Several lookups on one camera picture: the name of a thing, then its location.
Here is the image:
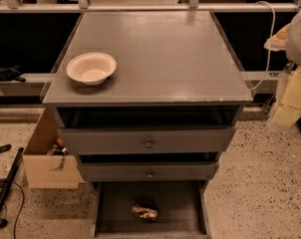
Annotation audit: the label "cardboard box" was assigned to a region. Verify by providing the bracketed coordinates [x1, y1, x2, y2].
[23, 109, 81, 189]

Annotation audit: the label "grey bottom drawer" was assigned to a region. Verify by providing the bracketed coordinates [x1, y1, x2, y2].
[93, 181, 212, 239]

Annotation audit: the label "black object on ledge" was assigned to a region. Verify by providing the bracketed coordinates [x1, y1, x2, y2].
[0, 65, 26, 83]

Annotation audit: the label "black cable on floor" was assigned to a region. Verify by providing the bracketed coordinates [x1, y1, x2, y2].
[0, 179, 26, 239]

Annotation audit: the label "white cable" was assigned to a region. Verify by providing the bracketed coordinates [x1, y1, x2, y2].
[247, 0, 277, 92]

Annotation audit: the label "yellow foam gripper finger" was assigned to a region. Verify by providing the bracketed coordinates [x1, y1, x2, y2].
[267, 66, 301, 130]
[264, 24, 290, 52]

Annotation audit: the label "items in cardboard box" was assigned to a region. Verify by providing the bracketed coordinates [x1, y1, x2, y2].
[47, 137, 68, 155]

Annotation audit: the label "grey middle drawer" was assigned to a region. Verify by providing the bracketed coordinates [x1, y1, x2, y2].
[78, 161, 219, 182]

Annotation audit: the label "black bar on floor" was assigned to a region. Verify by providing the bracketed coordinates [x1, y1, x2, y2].
[0, 146, 25, 229]

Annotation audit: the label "grey drawer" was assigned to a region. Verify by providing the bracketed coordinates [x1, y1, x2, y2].
[78, 161, 219, 182]
[58, 127, 235, 155]
[93, 181, 212, 239]

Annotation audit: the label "black tool on floor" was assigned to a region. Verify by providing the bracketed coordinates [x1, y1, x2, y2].
[0, 144, 11, 153]

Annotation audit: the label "grey top drawer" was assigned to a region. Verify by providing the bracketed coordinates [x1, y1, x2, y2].
[58, 127, 235, 155]

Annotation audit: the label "white bowl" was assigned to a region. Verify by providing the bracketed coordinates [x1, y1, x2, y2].
[66, 53, 117, 86]

